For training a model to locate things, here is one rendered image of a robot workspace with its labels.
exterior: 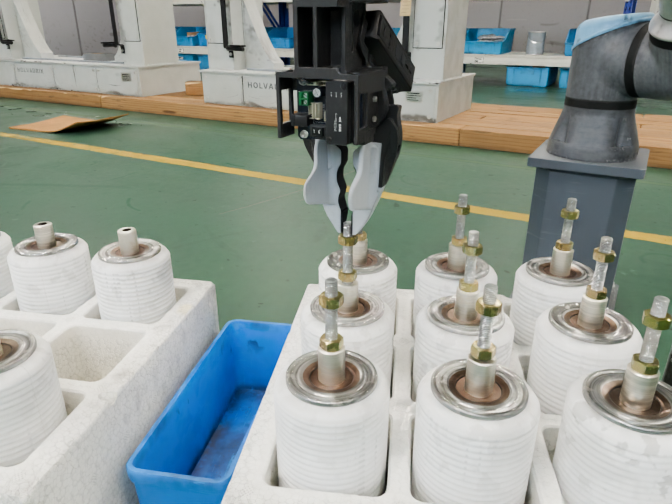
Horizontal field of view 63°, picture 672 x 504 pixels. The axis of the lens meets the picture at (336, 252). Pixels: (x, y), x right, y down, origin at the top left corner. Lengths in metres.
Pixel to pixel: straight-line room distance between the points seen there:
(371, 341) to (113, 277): 0.33
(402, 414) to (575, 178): 0.62
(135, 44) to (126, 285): 3.23
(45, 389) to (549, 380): 0.46
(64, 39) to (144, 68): 4.14
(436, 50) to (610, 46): 1.74
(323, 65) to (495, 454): 0.32
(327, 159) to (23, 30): 4.53
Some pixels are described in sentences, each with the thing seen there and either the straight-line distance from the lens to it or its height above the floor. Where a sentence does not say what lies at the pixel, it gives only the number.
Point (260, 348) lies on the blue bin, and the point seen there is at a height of 0.08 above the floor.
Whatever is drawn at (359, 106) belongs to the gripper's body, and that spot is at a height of 0.46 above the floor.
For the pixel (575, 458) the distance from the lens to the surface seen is 0.49.
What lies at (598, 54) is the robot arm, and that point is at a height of 0.47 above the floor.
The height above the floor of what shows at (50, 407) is 0.20.
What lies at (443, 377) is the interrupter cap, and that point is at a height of 0.25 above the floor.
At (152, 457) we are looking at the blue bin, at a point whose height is 0.10.
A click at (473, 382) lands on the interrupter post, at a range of 0.45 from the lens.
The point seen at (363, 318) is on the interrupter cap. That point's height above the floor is 0.25.
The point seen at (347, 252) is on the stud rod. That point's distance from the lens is 0.53.
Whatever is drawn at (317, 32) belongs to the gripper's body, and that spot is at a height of 0.51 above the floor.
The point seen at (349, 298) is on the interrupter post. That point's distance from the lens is 0.54.
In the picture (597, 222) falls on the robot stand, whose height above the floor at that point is 0.20.
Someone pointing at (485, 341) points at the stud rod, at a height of 0.30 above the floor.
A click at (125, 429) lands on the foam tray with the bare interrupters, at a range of 0.63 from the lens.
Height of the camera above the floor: 0.52
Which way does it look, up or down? 23 degrees down
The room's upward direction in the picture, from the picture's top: straight up
